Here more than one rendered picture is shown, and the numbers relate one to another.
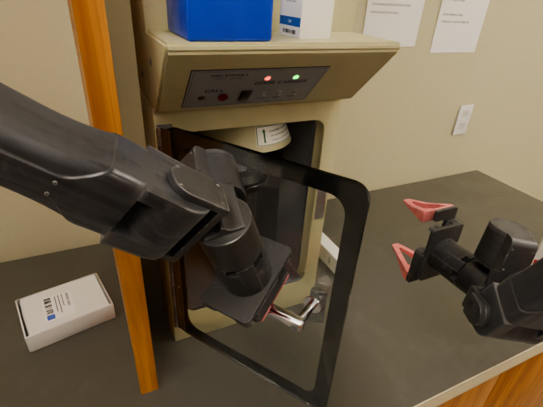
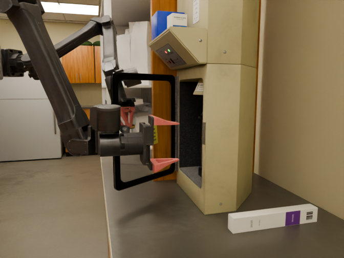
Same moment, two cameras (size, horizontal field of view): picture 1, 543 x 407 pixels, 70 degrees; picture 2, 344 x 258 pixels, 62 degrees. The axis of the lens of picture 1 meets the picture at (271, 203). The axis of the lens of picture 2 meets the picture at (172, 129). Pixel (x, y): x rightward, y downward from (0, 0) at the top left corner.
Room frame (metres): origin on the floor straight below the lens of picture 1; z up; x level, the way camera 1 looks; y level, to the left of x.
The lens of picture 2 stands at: (0.75, -0.97, 1.34)
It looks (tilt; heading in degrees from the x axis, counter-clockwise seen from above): 8 degrees down; 102
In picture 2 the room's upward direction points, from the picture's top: straight up
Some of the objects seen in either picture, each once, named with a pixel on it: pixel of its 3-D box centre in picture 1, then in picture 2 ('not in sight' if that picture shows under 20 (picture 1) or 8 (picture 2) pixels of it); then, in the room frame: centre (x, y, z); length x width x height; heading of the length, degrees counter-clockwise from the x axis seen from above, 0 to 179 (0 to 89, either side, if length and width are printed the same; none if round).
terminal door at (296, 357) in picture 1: (248, 277); (146, 128); (0.44, 0.03, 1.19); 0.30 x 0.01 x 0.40; 60
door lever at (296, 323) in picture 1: (280, 304); not in sight; (0.38, -0.02, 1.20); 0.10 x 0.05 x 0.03; 60
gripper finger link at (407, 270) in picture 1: (413, 252); (161, 155); (0.57, -0.26, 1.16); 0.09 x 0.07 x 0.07; 27
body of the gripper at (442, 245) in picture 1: (450, 259); (134, 143); (0.51, -0.29, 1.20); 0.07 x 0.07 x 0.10; 27
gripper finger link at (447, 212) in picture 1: (423, 219); (161, 129); (0.57, -0.26, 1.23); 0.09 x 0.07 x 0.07; 27
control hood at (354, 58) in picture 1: (275, 75); (173, 51); (0.55, 0.00, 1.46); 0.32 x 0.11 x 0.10; 117
